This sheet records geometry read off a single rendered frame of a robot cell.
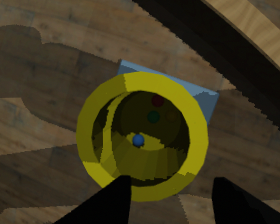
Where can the blue marble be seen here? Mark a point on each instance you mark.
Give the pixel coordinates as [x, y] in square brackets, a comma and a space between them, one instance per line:
[138, 139]

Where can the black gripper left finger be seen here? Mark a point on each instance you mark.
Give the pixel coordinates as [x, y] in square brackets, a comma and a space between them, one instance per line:
[108, 206]

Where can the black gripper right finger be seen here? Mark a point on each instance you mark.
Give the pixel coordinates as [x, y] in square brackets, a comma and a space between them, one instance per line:
[233, 205]

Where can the red marble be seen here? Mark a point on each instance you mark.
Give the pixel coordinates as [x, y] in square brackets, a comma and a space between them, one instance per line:
[158, 100]

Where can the green marble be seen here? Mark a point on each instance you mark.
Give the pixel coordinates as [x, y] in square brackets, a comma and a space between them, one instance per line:
[153, 116]

